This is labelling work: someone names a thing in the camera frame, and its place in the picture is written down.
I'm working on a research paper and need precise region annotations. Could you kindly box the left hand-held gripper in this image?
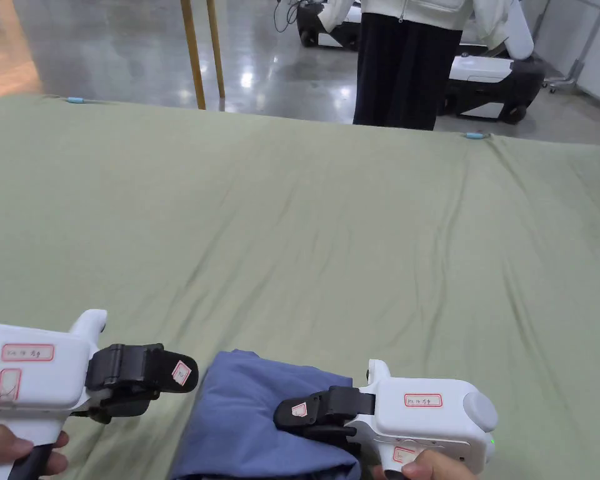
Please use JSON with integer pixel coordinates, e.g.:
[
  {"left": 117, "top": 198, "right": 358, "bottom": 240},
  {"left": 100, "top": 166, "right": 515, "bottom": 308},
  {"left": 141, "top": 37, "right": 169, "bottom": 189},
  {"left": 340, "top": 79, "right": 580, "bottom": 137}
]
[{"left": 0, "top": 308, "right": 200, "bottom": 480}]

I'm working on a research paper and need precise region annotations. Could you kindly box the person's left hand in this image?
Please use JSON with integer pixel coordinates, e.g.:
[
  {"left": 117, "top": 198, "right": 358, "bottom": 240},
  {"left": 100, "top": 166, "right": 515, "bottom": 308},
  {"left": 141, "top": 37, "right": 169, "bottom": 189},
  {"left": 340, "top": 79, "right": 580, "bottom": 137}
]
[{"left": 0, "top": 421, "right": 71, "bottom": 477}]

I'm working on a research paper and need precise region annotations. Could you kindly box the black and white mobile robot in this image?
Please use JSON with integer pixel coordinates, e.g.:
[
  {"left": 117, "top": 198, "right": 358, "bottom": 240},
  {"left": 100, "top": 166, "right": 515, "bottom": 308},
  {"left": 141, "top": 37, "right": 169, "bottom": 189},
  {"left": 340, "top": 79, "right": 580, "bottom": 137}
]
[
  {"left": 439, "top": 0, "right": 547, "bottom": 126},
  {"left": 274, "top": 0, "right": 367, "bottom": 51}
]

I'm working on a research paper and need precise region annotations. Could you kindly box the yellow post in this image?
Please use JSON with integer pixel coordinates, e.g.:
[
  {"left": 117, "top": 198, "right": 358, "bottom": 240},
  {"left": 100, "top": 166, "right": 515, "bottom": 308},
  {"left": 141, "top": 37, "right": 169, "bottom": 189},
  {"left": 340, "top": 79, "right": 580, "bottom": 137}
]
[
  {"left": 179, "top": 0, "right": 208, "bottom": 111},
  {"left": 205, "top": 0, "right": 226, "bottom": 100}
]

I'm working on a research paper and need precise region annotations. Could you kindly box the grey metal stand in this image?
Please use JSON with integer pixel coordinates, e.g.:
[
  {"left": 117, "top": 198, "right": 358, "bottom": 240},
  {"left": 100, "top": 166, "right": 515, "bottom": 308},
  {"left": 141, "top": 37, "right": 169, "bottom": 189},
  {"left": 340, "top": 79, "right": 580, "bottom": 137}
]
[{"left": 544, "top": 0, "right": 597, "bottom": 95}]

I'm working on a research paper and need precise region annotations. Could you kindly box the blue garment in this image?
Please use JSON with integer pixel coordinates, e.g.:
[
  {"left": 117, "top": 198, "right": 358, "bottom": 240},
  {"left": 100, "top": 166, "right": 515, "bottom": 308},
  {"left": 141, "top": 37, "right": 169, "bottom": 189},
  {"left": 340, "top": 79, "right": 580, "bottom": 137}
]
[{"left": 167, "top": 349, "right": 365, "bottom": 480}]

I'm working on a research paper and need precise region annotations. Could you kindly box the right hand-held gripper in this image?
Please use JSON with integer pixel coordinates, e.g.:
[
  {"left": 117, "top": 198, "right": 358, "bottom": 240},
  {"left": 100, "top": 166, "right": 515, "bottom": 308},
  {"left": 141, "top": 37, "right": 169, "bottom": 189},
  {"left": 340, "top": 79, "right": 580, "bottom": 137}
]
[{"left": 273, "top": 358, "right": 499, "bottom": 474}]

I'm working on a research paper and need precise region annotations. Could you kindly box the person's right hand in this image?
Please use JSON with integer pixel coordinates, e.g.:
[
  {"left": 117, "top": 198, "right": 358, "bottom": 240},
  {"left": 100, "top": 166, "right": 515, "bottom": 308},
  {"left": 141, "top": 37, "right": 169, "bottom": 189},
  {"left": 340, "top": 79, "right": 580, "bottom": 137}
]
[{"left": 372, "top": 446, "right": 477, "bottom": 480}]

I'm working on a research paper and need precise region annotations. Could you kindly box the bed with pale green sheet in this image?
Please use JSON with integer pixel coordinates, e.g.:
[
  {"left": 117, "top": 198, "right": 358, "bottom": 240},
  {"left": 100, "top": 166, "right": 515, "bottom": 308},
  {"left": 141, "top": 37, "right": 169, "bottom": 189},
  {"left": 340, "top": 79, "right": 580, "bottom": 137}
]
[{"left": 0, "top": 94, "right": 600, "bottom": 480}]

